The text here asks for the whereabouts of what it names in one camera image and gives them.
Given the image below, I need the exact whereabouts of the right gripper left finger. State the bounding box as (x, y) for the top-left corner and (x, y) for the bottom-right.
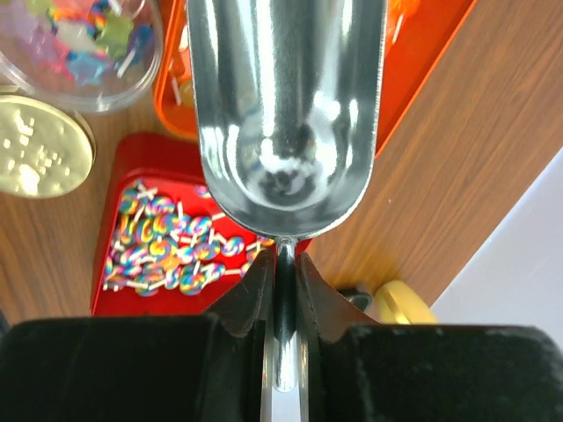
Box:
(201, 250), (275, 421)

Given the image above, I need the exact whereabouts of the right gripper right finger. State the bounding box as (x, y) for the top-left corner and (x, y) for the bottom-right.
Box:
(296, 253), (372, 421)

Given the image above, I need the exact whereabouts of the black tray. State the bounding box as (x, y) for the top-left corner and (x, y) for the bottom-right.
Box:
(339, 287), (373, 312)

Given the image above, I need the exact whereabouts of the red lollipop tin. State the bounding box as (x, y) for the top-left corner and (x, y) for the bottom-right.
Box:
(91, 133), (274, 317)

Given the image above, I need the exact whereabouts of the metal scoop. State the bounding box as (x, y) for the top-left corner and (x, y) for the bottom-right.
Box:
(186, 0), (388, 392)

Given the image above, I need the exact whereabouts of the gold round lid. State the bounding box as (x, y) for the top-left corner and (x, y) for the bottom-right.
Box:
(1, 92), (96, 199)

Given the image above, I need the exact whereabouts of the clear glass jar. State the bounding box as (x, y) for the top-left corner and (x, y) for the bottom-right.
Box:
(1, 0), (164, 113)

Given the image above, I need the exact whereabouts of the orange candy tin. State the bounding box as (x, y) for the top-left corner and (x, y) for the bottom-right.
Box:
(153, 1), (475, 155)

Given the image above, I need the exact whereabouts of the yellow mug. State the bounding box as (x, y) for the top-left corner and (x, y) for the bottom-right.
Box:
(374, 280), (437, 324)

